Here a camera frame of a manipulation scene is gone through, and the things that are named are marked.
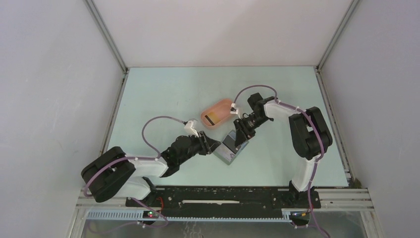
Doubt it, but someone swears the right controller board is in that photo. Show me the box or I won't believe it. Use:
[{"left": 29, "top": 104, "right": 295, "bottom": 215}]
[{"left": 290, "top": 211, "right": 310, "bottom": 219}]

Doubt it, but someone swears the left controller board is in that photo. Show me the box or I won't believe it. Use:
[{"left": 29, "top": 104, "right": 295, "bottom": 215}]
[{"left": 142, "top": 211, "right": 160, "bottom": 219}]

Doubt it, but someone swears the pink oval tray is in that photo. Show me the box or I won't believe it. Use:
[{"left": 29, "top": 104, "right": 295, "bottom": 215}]
[{"left": 200, "top": 98, "right": 234, "bottom": 129}]

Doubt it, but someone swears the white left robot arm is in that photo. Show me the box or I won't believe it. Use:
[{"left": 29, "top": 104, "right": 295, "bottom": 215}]
[{"left": 81, "top": 131, "right": 221, "bottom": 207}]

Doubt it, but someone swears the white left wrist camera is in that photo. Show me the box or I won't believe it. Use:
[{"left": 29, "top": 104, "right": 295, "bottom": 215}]
[{"left": 184, "top": 119, "right": 199, "bottom": 137}]

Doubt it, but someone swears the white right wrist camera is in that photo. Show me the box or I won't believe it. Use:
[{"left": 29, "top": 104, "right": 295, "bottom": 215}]
[{"left": 230, "top": 103, "right": 244, "bottom": 119}]

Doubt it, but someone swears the silver VIP credit card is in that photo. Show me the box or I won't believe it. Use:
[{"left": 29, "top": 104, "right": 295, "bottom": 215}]
[{"left": 215, "top": 146, "right": 235, "bottom": 165}]

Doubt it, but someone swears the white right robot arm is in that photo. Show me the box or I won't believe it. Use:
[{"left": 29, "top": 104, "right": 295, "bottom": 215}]
[{"left": 233, "top": 93, "right": 333, "bottom": 207}]

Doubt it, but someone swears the aluminium frame rail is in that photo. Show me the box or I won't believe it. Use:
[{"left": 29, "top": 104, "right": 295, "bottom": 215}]
[{"left": 67, "top": 186, "right": 382, "bottom": 238}]

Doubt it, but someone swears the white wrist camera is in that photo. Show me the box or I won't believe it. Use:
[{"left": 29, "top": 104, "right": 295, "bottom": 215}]
[
  {"left": 184, "top": 119, "right": 199, "bottom": 137},
  {"left": 230, "top": 103, "right": 244, "bottom": 119}
]

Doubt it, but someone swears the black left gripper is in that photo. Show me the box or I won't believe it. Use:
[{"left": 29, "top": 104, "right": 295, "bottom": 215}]
[{"left": 178, "top": 130, "right": 220, "bottom": 165}]

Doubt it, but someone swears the controller board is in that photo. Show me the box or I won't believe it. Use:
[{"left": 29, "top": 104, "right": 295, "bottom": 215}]
[
  {"left": 290, "top": 211, "right": 310, "bottom": 219},
  {"left": 142, "top": 211, "right": 160, "bottom": 219}
]

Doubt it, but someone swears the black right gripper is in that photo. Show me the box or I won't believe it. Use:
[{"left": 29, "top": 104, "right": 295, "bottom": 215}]
[{"left": 233, "top": 114, "right": 270, "bottom": 148}]

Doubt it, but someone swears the gold striped credit card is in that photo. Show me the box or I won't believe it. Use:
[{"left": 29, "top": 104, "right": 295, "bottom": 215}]
[{"left": 205, "top": 112, "right": 219, "bottom": 126}]

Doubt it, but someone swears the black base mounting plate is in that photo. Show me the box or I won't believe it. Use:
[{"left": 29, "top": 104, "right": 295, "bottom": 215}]
[{"left": 143, "top": 186, "right": 321, "bottom": 220}]

